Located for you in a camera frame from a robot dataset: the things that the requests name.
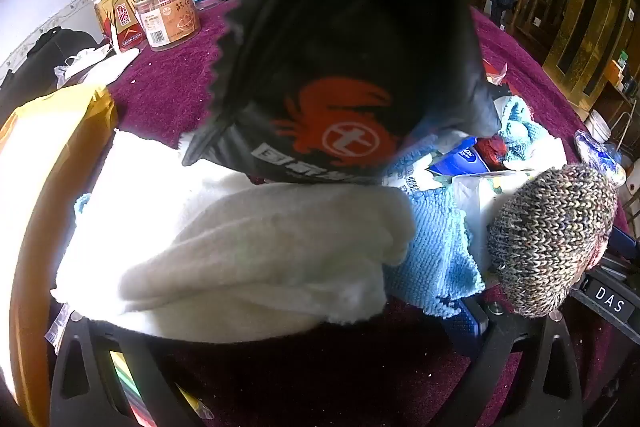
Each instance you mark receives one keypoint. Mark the lemon print tissue pack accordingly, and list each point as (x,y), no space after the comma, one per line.
(480,207)

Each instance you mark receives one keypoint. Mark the blue terry towel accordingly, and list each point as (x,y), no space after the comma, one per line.
(82,204)
(430,247)

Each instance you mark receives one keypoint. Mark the black leather sofa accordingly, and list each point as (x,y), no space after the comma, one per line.
(45,57)

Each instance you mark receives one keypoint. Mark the coloured sheets pack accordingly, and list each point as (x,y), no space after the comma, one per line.
(130,387)

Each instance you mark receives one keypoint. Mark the red plastic net bag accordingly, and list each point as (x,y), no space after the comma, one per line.
(492,152)

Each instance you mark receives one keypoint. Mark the red flat packet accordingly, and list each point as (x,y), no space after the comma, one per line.
(495,74)

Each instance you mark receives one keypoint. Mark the yellow box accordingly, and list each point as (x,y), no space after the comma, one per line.
(95,107)

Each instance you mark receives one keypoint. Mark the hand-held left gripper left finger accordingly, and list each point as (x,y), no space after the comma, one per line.
(82,332)

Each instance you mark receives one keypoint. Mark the white plastic bag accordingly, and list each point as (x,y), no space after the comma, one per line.
(82,59)

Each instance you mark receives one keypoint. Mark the wooden shelf unit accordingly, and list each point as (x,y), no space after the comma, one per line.
(575,32)

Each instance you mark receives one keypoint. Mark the clear jar orange label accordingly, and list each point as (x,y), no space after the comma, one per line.
(170,27)

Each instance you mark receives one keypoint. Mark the white cloth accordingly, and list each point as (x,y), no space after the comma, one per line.
(545,154)

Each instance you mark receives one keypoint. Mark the light blue cloth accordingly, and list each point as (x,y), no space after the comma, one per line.
(520,127)

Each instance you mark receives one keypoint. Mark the blue tissue pack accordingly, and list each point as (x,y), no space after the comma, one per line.
(460,157)

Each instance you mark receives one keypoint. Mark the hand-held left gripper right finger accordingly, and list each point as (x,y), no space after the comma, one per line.
(470,327)

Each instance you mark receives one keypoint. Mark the white bucket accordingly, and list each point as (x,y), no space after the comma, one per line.
(597,124)

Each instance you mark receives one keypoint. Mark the speckled knit cap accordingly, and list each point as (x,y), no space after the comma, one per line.
(550,237)

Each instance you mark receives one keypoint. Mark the black packet orange crab print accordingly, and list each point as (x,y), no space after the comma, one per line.
(350,57)

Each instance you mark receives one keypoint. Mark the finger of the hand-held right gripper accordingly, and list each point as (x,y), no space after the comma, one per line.
(622,242)

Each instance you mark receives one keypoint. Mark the blue white patterned dish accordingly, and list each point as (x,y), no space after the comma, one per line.
(600,152)

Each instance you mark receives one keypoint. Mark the white towel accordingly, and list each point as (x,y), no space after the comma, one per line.
(225,247)

